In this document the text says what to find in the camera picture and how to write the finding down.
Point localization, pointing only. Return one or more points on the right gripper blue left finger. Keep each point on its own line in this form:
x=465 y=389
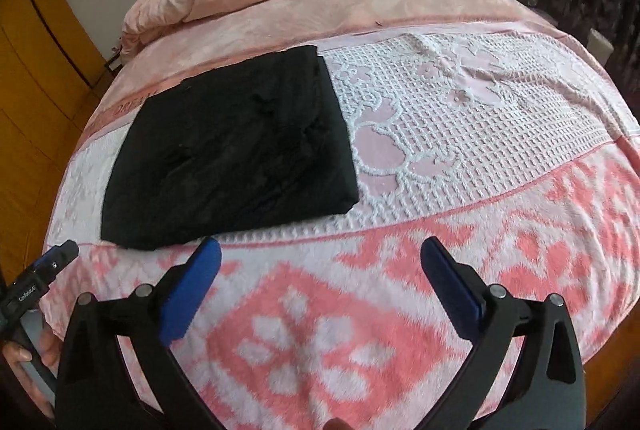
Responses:
x=192 y=281

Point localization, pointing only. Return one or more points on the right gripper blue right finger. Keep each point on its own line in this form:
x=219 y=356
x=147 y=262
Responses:
x=458 y=288

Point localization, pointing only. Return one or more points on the black padded pants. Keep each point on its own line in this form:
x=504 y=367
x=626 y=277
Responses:
x=257 y=144

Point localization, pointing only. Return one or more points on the person left hand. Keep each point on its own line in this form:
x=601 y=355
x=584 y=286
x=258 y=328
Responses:
x=50 y=351

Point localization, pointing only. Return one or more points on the pink patterned bed blanket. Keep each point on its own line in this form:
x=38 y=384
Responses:
x=475 y=121

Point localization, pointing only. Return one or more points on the left dark nightstand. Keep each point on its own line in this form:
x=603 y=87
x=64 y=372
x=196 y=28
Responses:
x=114 y=64

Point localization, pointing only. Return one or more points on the orange wooden wardrobe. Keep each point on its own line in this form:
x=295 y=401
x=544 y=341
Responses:
x=52 y=78

